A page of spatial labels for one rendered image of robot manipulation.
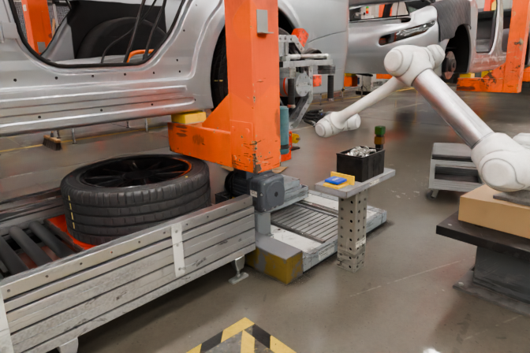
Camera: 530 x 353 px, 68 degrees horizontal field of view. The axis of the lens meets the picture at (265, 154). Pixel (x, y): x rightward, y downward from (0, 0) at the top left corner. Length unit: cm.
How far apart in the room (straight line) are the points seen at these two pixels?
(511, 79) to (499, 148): 383
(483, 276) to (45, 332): 167
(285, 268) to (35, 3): 317
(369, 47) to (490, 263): 316
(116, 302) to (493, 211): 148
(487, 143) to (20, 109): 174
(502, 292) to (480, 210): 35
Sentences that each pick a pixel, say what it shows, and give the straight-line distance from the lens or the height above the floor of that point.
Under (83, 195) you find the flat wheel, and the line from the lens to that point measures 173.
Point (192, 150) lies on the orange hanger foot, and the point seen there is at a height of 56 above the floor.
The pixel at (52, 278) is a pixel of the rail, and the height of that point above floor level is 36.
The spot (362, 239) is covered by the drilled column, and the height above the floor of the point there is 15.
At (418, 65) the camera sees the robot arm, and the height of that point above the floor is 95.
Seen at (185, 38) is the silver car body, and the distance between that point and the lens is 207.
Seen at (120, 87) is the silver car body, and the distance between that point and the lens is 186.
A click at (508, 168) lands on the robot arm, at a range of 160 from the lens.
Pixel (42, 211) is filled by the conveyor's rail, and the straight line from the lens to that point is 223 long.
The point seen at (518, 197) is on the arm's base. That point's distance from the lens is 186.
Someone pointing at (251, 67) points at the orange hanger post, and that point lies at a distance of 161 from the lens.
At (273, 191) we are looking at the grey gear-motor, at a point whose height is 34.
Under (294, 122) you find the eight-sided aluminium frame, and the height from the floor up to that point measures 62.
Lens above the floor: 100
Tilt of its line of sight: 14 degrees down
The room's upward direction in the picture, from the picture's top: 2 degrees counter-clockwise
